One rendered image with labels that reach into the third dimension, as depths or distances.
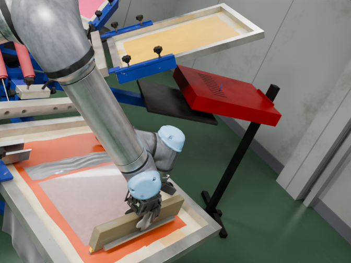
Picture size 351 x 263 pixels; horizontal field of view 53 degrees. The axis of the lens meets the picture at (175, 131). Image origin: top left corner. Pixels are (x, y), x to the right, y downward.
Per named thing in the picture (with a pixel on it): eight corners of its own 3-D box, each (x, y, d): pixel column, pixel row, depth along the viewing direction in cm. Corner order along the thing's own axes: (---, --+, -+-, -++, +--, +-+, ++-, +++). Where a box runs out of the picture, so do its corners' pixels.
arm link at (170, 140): (154, 120, 95) (183, 126, 99) (142, 153, 100) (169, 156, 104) (161, 137, 89) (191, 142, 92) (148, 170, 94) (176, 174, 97)
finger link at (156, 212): (142, 217, 108) (148, 194, 105) (146, 215, 110) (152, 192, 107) (152, 226, 106) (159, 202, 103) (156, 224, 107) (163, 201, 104)
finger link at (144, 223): (129, 235, 107) (135, 210, 104) (143, 228, 111) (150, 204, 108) (136, 240, 105) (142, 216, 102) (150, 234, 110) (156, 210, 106)
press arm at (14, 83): (40, 108, 151) (42, 98, 149) (26, 109, 147) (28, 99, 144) (22, 88, 160) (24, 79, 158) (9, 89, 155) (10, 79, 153)
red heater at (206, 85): (245, 96, 263) (252, 81, 257) (274, 129, 226) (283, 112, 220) (171, 78, 239) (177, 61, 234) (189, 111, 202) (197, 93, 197)
